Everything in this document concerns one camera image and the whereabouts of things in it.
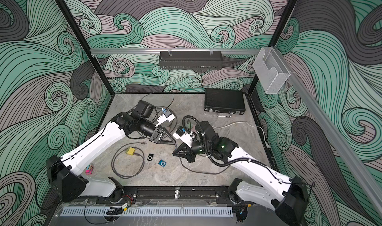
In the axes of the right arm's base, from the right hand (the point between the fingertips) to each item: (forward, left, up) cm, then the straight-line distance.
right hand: (173, 155), depth 65 cm
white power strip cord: (+30, -49, -22) cm, 62 cm away
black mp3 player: (+7, +16, -21) cm, 27 cm away
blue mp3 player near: (+4, +9, -21) cm, 23 cm away
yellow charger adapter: (+10, +28, -19) cm, 36 cm away
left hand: (+3, 0, +6) cm, 7 cm away
